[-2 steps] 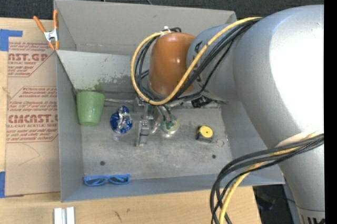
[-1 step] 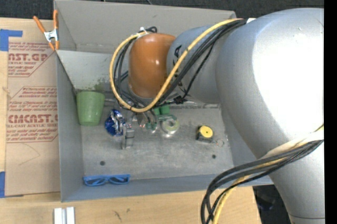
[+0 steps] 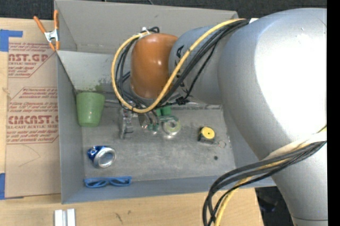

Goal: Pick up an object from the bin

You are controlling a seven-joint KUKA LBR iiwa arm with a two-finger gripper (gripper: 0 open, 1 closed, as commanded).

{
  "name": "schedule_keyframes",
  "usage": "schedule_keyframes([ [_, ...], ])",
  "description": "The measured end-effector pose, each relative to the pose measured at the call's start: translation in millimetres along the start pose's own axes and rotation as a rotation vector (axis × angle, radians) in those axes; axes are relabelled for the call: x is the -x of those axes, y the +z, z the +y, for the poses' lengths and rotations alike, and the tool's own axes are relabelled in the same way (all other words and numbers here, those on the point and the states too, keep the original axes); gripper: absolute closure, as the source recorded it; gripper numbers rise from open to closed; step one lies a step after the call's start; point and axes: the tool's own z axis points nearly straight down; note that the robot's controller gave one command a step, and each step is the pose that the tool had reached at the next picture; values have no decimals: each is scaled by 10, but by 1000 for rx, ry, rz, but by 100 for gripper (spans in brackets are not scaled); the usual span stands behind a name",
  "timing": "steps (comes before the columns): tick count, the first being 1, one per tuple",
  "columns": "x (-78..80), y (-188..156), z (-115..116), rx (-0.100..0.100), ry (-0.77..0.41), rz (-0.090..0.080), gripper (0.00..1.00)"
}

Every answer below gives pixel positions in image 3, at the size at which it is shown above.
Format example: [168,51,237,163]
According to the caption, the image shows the green plastic cup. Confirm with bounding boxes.
[75,92,106,128]

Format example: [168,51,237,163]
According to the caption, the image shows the yellow and black round tool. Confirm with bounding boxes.
[197,126,216,144]

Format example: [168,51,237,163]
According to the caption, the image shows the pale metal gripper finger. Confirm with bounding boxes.
[118,108,126,140]
[125,110,134,134]

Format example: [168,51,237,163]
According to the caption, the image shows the blue sunglasses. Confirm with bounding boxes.
[83,176,133,188]

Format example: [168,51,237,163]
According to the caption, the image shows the blue and silver drink can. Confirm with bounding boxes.
[87,145,117,169]

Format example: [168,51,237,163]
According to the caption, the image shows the brown cardboard board red print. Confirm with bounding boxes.
[0,17,62,199]

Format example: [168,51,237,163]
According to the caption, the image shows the grey metal bin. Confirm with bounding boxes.
[54,0,277,205]

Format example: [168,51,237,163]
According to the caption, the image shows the green and white tape ring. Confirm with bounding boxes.
[161,118,182,138]

